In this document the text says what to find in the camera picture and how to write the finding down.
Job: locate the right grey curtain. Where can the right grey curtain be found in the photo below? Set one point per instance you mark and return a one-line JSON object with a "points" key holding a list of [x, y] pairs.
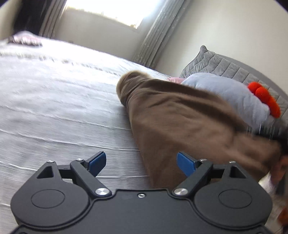
{"points": [[160, 32]]}

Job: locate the grey quilted headboard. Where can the grey quilted headboard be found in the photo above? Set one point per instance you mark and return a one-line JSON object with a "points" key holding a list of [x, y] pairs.
{"points": [[210, 62]]}

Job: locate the grey quilted bedspread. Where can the grey quilted bedspread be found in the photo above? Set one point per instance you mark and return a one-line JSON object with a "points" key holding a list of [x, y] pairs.
{"points": [[59, 103]]}

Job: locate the light grey pillow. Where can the light grey pillow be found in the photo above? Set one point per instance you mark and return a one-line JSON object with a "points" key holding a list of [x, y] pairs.
{"points": [[251, 110]]}

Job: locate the dark clothes hanging on wall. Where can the dark clothes hanging on wall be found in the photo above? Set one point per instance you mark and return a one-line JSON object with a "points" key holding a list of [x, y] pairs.
{"points": [[31, 16]]}

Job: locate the small pink cloth by pillow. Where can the small pink cloth by pillow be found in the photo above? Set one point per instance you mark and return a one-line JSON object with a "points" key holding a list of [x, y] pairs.
{"points": [[176, 80]]}

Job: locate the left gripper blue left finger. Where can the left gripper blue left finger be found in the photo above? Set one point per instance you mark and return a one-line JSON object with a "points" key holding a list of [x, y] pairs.
{"points": [[85, 172]]}

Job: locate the folded patterned cloth on bed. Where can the folded patterned cloth on bed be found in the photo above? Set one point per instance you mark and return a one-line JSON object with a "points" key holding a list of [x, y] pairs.
{"points": [[25, 38]]}

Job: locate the brown coat with fleece collar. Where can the brown coat with fleece collar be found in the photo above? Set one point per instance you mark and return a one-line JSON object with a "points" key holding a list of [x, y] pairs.
{"points": [[167, 118]]}

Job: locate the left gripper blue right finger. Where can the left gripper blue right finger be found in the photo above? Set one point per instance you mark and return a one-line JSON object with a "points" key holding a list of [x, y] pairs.
{"points": [[196, 171]]}

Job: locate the grey curtain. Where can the grey curtain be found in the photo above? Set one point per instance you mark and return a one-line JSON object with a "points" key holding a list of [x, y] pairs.
{"points": [[52, 19], [160, 32]]}

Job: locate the left grey curtain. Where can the left grey curtain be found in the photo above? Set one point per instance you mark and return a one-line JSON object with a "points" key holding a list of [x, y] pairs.
{"points": [[52, 19]]}

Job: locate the red pompom plush toy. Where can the red pompom plush toy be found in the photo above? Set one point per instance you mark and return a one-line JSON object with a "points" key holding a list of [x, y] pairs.
{"points": [[265, 97]]}

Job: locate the bright window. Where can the bright window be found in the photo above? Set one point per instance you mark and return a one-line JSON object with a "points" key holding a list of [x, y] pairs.
{"points": [[129, 12]]}

